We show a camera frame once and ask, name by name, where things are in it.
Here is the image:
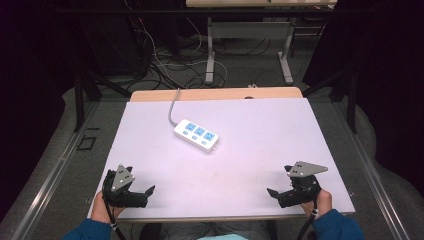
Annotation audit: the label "desk with grey legs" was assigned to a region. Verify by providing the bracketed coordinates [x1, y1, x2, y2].
[185, 0, 338, 86]

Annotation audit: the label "black metal stand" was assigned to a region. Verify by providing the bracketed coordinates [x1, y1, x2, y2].
[73, 64, 133, 133]
[301, 66, 360, 135]

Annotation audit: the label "person's right hand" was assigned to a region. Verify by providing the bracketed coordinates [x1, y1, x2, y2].
[299, 188, 334, 218]

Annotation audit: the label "white table cover board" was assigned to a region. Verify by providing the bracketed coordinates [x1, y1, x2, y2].
[86, 97, 357, 222]

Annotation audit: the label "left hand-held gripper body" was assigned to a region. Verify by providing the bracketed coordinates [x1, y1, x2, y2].
[102, 164, 150, 209]

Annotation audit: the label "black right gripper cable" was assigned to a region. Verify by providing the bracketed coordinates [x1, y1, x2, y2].
[295, 199, 318, 240]

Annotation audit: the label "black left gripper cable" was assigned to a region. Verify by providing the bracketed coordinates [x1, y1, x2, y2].
[102, 191, 128, 240]

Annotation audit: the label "grey power strip cable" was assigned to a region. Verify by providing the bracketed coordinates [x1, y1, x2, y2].
[167, 87, 182, 128]

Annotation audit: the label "person's left hand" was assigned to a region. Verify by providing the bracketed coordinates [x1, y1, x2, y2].
[90, 190, 126, 225]

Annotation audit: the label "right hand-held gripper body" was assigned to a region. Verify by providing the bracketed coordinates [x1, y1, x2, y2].
[277, 161, 329, 209]

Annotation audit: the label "tangle of floor cables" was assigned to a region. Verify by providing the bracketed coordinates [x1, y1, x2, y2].
[123, 0, 272, 90]

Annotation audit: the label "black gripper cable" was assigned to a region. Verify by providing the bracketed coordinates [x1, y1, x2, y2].
[102, 191, 128, 240]
[295, 199, 318, 240]

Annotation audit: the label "white power strip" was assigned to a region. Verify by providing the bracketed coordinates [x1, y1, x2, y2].
[172, 118, 220, 154]

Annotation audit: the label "light blue cloth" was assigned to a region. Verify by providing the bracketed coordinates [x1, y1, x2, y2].
[195, 233, 250, 240]

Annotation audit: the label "person's legs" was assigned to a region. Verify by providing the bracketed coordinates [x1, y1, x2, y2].
[139, 220, 278, 240]

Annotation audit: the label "aluminium floor rail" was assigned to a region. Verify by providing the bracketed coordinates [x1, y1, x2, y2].
[332, 99, 412, 240]
[10, 99, 102, 240]

